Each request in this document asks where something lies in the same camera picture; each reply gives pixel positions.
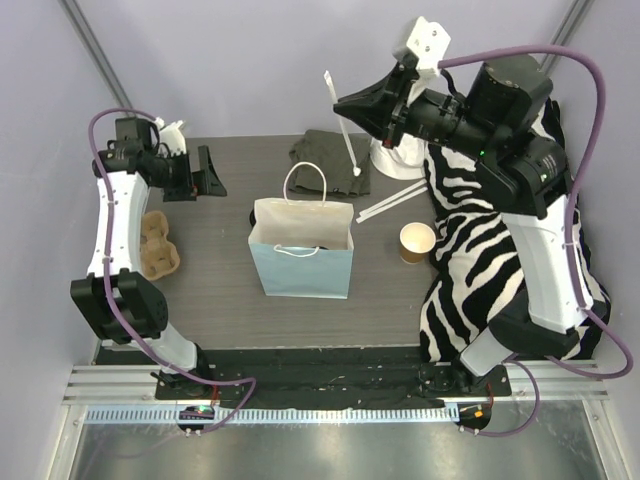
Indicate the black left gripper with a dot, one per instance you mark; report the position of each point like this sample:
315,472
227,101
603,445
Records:
187,176

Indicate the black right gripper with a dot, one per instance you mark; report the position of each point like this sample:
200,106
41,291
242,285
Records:
396,104

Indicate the single white paper straw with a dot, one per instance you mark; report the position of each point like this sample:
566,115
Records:
334,100

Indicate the light blue paper bag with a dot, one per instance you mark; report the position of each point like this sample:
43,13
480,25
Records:
283,224

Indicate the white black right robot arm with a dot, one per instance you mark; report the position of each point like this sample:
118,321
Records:
523,174

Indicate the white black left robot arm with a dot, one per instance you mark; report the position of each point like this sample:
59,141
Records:
115,298

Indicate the white bucket hat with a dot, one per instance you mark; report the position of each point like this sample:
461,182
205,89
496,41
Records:
404,162

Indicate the olive green folded cloth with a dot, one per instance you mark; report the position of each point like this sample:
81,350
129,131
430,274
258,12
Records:
328,151

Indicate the white paper straws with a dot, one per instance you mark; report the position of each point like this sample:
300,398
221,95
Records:
394,200

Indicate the zebra striped blanket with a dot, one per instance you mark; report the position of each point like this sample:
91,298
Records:
475,259

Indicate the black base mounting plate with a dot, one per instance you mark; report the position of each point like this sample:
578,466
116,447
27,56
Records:
332,379

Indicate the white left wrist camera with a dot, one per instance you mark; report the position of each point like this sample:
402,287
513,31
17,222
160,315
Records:
171,139

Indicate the white slotted cable duct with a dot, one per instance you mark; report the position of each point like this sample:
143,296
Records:
200,414

